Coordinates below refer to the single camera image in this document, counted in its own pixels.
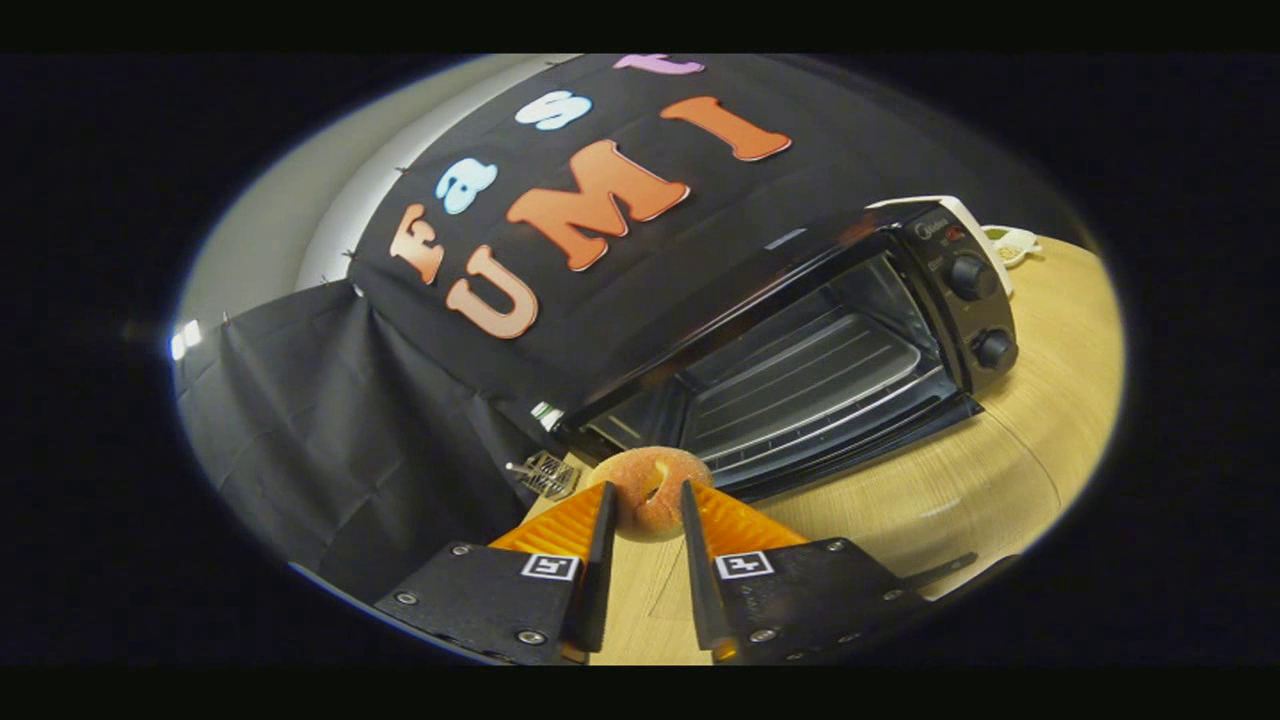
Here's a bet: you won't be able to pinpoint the small wire mesh basket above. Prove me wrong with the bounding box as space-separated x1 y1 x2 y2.
505 450 581 501

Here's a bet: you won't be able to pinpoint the black toaster oven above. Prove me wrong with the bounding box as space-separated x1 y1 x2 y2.
555 200 1021 503

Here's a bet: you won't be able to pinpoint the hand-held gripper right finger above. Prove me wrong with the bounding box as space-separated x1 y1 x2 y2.
680 480 926 663

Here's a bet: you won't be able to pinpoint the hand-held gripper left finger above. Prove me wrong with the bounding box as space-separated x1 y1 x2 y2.
373 481 618 666

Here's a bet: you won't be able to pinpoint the small white snack dish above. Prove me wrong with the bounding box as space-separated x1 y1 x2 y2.
982 225 1043 269

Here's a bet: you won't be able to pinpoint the sugared doughnut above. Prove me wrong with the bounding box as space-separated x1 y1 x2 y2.
585 446 713 542

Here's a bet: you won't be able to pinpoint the white bread toaster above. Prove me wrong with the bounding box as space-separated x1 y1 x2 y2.
868 195 1016 301

